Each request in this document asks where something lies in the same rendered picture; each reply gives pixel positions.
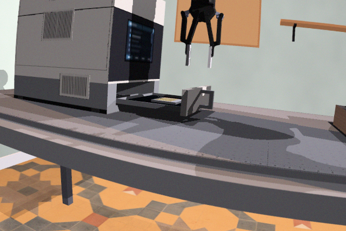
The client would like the grey gel imager with drawer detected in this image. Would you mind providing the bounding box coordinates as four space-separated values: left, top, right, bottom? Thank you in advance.
14 0 214 116

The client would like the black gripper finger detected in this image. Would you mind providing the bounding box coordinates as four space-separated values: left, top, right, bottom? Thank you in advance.
204 10 224 68
180 10 199 66

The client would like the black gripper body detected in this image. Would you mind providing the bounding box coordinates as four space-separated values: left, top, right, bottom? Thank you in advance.
189 0 216 23

